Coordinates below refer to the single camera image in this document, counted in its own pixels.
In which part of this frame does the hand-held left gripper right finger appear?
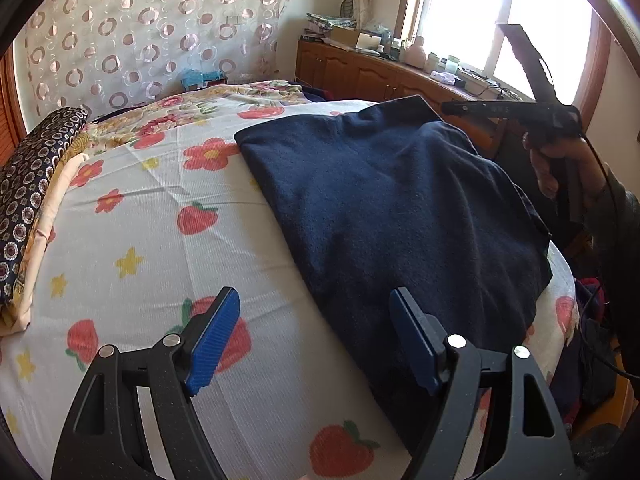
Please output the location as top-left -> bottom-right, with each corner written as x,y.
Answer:
389,287 -> 576,480

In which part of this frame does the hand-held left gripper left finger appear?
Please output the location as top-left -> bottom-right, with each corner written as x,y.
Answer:
50,286 -> 242,480

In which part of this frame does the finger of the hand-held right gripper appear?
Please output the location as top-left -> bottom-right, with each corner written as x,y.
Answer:
442,101 -> 538,117

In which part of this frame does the navy printed t-shirt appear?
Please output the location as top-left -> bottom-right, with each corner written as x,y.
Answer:
234,95 -> 553,456

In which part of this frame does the person's right hand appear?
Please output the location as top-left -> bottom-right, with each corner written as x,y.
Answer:
520,130 -> 610,213

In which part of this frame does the pink vase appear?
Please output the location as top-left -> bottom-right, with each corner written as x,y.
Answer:
402,36 -> 428,68

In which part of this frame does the window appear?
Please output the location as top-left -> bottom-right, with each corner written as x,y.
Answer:
395,0 -> 608,106

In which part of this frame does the wooden sideboard cabinet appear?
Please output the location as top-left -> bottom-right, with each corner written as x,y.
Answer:
295,40 -> 541,161

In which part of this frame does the cardboard box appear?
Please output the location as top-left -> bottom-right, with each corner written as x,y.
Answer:
330,25 -> 383,53

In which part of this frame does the stack of patterned cloths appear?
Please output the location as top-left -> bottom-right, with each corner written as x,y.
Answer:
306,11 -> 357,31

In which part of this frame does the beige floral blanket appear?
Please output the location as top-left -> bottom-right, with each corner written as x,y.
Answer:
82,80 -> 321,148

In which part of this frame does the dark patterned pillow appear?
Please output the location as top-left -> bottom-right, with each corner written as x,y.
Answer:
0,106 -> 91,306

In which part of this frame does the blue box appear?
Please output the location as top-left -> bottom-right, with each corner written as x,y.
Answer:
180,69 -> 228,93

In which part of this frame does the wooden slatted wardrobe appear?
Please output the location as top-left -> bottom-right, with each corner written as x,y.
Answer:
0,50 -> 28,166

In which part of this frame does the circle patterned sheer curtain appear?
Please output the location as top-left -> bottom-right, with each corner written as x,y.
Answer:
12,0 -> 298,123

